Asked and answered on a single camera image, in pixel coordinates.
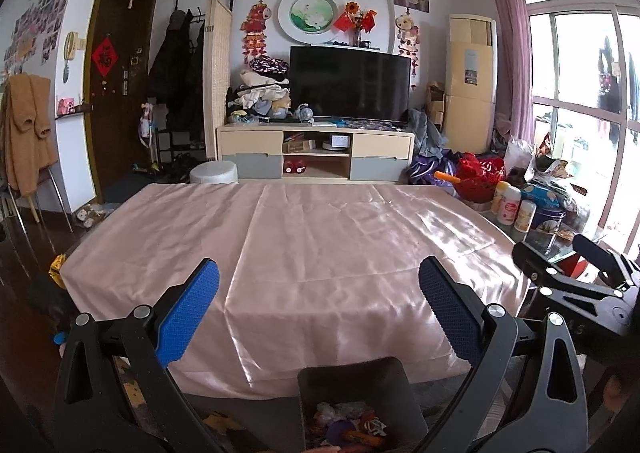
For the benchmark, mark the pile of clothes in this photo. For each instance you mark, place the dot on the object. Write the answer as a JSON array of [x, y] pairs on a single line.
[[260, 100]]

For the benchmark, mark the pink curtain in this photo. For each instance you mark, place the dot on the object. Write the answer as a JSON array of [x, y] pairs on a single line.
[[510, 58]]

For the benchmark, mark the pink toy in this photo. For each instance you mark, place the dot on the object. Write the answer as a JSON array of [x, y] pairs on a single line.
[[66, 106]]

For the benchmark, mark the clear plastic bag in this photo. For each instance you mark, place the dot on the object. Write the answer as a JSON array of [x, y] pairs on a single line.
[[330, 410]]

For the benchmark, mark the brown wooden door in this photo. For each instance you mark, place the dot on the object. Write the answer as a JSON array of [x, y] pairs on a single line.
[[115, 83]]

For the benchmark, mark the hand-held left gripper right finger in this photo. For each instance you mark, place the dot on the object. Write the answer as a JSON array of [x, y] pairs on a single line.
[[450, 308]]

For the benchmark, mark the red flower decoration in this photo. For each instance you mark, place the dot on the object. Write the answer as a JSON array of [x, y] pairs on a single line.
[[355, 20]]

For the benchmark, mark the white plastic bag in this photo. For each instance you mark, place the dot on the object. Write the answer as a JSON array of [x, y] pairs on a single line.
[[517, 153]]

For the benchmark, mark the pink child bag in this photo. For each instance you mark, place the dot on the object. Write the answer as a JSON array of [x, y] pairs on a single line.
[[146, 125]]

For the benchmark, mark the red plastic basket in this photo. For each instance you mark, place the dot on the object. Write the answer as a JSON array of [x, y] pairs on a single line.
[[477, 180]]

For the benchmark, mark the patterned rug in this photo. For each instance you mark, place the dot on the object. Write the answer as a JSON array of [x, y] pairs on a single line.
[[130, 393]]

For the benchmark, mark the yellow patterned cloth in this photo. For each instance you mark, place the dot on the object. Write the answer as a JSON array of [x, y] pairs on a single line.
[[57, 270]]

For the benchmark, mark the dark hanging coats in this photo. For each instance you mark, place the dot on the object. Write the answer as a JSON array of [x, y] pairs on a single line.
[[175, 68]]

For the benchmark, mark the beige television cabinet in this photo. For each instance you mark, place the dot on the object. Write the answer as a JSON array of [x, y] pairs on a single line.
[[250, 138]]

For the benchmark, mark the red slipper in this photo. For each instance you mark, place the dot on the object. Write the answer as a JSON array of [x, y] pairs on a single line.
[[289, 165], [300, 165]]

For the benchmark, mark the blue snack bag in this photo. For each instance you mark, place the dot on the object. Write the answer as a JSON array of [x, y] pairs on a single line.
[[540, 195]]

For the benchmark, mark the brown coat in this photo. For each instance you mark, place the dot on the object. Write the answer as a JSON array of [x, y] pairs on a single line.
[[27, 133]]

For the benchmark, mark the red fish hanging ornament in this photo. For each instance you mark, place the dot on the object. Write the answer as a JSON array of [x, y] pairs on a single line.
[[256, 33]]

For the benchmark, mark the window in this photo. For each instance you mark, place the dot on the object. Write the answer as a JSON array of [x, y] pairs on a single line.
[[580, 108]]

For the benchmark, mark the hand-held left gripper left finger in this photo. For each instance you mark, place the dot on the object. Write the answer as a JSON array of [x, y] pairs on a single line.
[[187, 313]]

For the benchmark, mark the grey clothes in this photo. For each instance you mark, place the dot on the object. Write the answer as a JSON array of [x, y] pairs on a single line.
[[425, 133]]

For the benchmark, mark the black patterned cushion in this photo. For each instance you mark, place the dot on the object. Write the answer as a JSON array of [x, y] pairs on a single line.
[[268, 65]]

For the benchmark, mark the small white box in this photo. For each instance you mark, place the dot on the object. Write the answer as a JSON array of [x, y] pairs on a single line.
[[338, 142]]

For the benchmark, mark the child scooter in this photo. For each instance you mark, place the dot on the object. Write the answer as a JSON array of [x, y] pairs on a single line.
[[150, 158]]

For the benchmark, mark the black flat television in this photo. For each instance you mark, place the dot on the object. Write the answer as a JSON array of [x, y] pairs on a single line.
[[350, 83]]

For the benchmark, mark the wall photo collage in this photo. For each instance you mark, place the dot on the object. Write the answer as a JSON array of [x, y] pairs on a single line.
[[37, 28]]

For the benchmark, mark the round framed wall picture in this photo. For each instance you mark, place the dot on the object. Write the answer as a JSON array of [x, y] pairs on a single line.
[[307, 15]]

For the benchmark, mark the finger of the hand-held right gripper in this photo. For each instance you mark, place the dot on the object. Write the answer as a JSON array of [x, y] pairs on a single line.
[[530, 260], [595, 255]]

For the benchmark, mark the metal chair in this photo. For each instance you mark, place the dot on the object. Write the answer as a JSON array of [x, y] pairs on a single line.
[[60, 200]]

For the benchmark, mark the purple plastic dish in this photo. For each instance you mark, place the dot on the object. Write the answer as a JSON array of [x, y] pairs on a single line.
[[340, 430]]

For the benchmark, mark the purple cloth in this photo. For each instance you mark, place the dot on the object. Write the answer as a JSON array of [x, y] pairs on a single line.
[[430, 168]]

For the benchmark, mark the beige standing air conditioner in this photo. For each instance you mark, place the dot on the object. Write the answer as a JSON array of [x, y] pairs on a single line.
[[470, 83]]

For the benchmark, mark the dark grey bin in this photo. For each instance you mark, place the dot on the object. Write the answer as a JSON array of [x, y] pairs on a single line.
[[350, 383]]

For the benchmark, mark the blue round tin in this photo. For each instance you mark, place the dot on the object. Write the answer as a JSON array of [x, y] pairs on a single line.
[[547, 223]]

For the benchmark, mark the person's right hand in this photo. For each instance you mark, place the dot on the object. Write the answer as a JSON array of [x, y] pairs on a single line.
[[617, 393]]

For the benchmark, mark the beige plush slippers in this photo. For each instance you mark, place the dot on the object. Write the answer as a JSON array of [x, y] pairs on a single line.
[[90, 215]]

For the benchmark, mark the white round stool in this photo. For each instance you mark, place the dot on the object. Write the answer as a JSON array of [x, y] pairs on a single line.
[[214, 173]]

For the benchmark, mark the beige folding screen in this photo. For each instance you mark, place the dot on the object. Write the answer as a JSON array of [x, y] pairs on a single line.
[[217, 83]]

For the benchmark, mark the red diamond door poster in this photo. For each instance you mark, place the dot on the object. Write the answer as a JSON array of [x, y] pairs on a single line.
[[105, 58]]

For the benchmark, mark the beige intercom phone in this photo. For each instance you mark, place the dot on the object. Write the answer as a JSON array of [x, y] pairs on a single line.
[[70, 45]]

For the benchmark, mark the pile of foil bags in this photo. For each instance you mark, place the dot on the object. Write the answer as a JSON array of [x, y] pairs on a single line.
[[555, 168]]

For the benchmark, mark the cartoon hanging ornament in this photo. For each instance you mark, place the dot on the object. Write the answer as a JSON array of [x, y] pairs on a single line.
[[407, 33]]

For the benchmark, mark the pink satin tablecloth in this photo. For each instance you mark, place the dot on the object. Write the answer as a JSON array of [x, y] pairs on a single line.
[[300, 258]]

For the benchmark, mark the cardboard box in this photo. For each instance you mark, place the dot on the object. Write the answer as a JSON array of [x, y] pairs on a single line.
[[435, 103]]

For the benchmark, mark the white cabinet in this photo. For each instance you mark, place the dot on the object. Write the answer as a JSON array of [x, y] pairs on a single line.
[[75, 158]]

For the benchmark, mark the orange foam stick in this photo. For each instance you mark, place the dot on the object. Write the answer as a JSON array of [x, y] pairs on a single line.
[[445, 178]]

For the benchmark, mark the white labelled bottle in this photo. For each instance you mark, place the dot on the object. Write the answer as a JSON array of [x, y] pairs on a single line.
[[525, 215], [500, 198], [509, 205]]

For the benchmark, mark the hanging dark clothes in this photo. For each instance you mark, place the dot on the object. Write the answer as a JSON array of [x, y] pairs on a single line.
[[607, 78]]

